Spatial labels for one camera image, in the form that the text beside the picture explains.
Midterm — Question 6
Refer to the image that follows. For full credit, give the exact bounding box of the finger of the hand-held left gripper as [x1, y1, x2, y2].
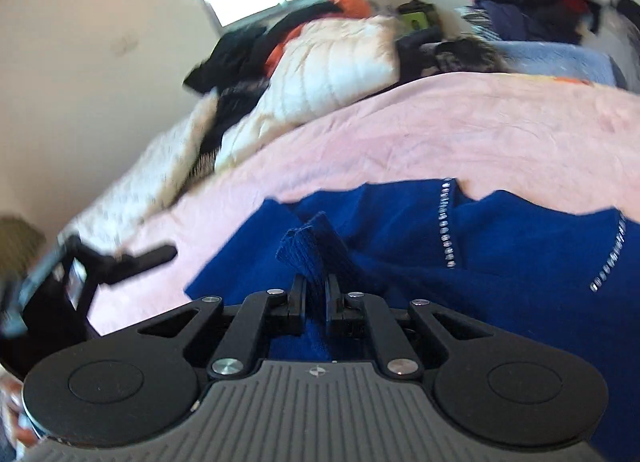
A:
[97, 243, 179, 289]

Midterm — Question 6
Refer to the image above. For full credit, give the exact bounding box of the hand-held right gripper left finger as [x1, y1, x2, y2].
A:
[136, 275, 307, 379]

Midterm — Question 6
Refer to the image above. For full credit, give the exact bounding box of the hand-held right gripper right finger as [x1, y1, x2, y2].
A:
[325, 275, 497, 379]

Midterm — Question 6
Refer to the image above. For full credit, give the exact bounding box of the blue knit sweater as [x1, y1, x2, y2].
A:
[184, 179, 640, 450]

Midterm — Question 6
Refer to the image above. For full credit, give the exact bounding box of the black clothes pile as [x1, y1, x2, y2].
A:
[184, 1, 346, 93]

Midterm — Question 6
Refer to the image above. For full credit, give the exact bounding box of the cream printed quilt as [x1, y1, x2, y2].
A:
[75, 94, 226, 243]

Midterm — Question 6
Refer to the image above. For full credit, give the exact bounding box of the pink blanket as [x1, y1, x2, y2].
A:
[65, 69, 640, 338]

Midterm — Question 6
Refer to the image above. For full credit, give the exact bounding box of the white puffer jacket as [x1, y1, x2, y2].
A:
[215, 15, 401, 170]

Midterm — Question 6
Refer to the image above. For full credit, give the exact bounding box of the dark fur-trimmed garment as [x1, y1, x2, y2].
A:
[395, 24, 511, 83]

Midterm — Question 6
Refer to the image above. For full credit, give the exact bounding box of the green box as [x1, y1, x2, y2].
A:
[397, 0, 441, 35]

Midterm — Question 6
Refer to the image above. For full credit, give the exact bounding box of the orange garment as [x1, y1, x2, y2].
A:
[262, 0, 376, 78]

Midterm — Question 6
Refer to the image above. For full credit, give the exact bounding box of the light blue blanket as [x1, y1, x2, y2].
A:
[487, 39, 626, 88]

